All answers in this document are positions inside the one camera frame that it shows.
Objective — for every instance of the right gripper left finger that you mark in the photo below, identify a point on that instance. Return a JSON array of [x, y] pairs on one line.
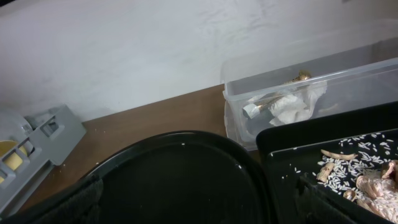
[[78, 204]]

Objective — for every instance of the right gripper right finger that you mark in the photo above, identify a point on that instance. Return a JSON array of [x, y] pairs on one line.
[[329, 205]]

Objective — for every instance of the food scraps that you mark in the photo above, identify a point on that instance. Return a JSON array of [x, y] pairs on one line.
[[350, 166]]

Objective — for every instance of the yellow bowl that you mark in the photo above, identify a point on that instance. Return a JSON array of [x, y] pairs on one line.
[[13, 161]]

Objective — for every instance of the white napkin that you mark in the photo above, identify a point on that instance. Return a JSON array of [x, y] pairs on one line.
[[296, 104]]

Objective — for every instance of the gold snack wrapper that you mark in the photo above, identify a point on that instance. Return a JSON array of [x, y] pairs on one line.
[[254, 109]]

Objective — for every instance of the grey plate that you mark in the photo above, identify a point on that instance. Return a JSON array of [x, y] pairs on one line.
[[14, 127]]

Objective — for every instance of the grey dishwasher rack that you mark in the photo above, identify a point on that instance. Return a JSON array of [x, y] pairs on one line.
[[56, 132]]

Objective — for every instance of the black rectangular tray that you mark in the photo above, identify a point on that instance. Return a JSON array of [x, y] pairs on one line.
[[376, 119]]

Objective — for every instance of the round black tray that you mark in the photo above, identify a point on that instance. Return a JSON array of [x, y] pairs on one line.
[[183, 177]]

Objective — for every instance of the clear plastic bin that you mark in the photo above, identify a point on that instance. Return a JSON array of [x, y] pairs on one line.
[[359, 65]]

